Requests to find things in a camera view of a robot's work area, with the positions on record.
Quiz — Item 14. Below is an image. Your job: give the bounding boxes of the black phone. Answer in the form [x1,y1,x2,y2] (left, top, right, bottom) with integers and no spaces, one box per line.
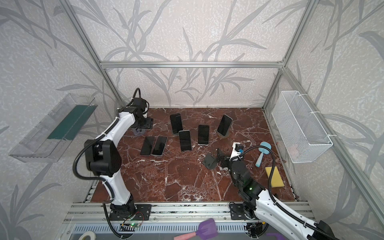
[170,113,183,135]
[140,136,155,156]
[198,125,210,146]
[152,136,168,156]
[179,130,192,152]

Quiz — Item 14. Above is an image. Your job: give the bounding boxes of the grey phone stand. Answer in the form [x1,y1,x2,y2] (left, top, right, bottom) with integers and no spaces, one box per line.
[133,128,146,137]

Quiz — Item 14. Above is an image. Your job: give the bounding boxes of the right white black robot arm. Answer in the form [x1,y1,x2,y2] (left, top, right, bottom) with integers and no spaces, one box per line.
[216,143,337,240]

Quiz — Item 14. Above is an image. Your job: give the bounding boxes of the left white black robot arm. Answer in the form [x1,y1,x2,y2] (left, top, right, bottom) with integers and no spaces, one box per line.
[73,97,153,218]

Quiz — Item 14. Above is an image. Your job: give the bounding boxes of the back right blue phone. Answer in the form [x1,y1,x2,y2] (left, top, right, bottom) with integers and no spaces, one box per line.
[217,115,233,135]

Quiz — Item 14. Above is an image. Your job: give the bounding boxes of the yellow sponge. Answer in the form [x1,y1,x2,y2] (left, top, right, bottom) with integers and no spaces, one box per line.
[265,167,285,188]

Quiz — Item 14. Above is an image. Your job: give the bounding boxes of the purple pink toy shovel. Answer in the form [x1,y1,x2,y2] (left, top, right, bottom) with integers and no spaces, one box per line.
[174,219,218,240]

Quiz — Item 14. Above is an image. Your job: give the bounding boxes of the white tape roll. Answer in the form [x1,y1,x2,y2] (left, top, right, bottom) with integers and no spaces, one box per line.
[79,231,97,240]

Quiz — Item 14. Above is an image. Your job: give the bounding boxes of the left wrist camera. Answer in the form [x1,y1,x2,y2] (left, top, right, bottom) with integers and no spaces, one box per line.
[131,98,150,114]

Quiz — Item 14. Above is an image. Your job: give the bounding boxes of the white wire mesh basket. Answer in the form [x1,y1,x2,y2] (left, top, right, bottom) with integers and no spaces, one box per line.
[272,91,333,164]

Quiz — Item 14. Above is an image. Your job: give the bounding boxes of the clear plastic wall shelf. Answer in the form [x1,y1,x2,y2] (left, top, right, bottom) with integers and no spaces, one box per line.
[9,94,98,163]

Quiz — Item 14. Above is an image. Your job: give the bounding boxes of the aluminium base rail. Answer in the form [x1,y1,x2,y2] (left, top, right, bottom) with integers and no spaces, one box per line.
[58,202,259,239]

